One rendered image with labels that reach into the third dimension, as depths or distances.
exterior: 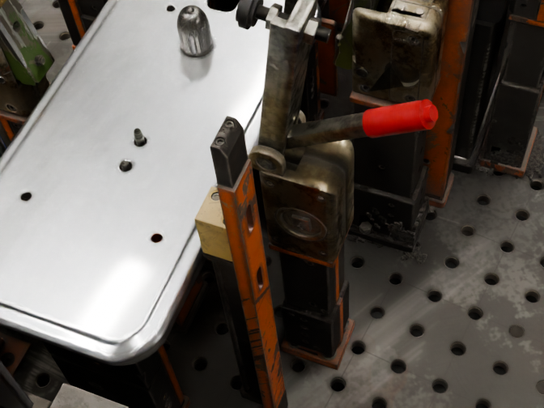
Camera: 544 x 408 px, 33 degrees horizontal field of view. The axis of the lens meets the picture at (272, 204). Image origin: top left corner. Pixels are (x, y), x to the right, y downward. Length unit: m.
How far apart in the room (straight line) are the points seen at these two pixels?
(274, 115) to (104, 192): 0.20
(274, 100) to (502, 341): 0.49
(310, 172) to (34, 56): 0.33
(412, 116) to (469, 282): 0.47
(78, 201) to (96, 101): 0.11
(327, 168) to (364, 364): 0.35
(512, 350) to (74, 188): 0.52
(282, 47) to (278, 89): 0.05
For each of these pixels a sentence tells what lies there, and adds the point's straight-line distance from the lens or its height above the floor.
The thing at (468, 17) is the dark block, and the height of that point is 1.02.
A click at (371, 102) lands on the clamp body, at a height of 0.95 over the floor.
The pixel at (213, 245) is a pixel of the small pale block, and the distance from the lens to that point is 0.73.
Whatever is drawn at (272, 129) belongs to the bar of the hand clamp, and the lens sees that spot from 0.71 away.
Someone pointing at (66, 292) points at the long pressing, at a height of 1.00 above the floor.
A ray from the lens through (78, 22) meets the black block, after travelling 1.07.
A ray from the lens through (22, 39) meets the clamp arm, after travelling 0.92.
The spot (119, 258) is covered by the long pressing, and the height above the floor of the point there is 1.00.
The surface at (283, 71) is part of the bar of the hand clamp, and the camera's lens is 0.65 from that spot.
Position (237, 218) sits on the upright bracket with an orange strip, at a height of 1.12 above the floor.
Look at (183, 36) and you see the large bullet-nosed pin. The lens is 0.89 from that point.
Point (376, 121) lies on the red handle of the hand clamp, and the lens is 0.68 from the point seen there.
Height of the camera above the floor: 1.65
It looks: 56 degrees down
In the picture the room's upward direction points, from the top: 7 degrees counter-clockwise
